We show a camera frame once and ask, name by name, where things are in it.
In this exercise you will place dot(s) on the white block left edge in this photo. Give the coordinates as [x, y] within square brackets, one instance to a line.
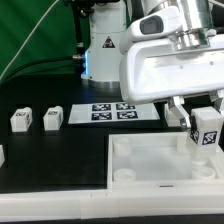
[2, 156]

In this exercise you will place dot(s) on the white front obstacle bar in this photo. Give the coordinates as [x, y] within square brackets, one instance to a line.
[111, 204]

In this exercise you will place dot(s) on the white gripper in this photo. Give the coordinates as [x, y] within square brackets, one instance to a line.
[155, 68]

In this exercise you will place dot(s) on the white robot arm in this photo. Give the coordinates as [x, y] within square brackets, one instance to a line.
[111, 18]

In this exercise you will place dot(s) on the white sheet with markers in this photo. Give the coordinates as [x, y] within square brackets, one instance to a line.
[111, 112]

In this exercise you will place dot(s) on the white square tabletop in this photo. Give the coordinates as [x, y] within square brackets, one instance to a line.
[154, 160]

